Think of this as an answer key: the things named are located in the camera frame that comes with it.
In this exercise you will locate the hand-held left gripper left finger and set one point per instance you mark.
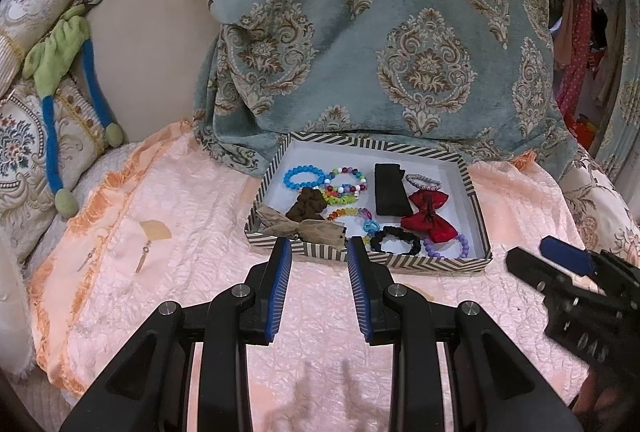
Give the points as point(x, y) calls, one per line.
point(280, 294)

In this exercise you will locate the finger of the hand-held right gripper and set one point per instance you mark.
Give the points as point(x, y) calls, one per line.
point(570, 256)
point(545, 274)

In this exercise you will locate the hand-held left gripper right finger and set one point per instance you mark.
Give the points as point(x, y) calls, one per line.
point(359, 294)

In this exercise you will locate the black scrunchie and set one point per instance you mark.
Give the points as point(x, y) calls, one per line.
point(382, 238)

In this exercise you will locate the red satin hair bow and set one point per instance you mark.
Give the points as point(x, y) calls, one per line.
point(432, 224)

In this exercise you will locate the striped jewelry box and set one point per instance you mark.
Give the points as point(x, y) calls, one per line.
point(460, 192)

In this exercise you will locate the person's right hand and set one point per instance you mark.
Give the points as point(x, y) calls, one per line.
point(597, 394)

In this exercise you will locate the floral embroidered cream bedspread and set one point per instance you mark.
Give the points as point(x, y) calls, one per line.
point(600, 212)

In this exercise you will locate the beige burlap hair bow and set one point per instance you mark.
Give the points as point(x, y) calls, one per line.
point(320, 231)

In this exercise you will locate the brown scrunchie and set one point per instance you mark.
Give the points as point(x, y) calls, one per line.
point(304, 208)

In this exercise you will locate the pink fringed blanket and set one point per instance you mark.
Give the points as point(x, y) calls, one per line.
point(175, 302)

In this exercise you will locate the black rectangular hair clip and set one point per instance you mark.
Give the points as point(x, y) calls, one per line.
point(392, 189)

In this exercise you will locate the red patterned hanging dress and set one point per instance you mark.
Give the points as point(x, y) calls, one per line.
point(575, 57)

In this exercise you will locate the pale pink hanging garment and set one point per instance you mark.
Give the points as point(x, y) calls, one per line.
point(564, 32)

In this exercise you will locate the teal damask blanket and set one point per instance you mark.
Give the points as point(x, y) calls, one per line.
point(375, 37)

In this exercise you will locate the floral embroidered cream pillow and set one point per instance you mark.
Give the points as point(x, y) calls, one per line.
point(30, 162)

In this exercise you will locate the green and blue plush toy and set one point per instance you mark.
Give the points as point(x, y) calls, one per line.
point(55, 62)

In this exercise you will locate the cream embroidered bolster pillow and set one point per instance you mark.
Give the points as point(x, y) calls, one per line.
point(35, 2)

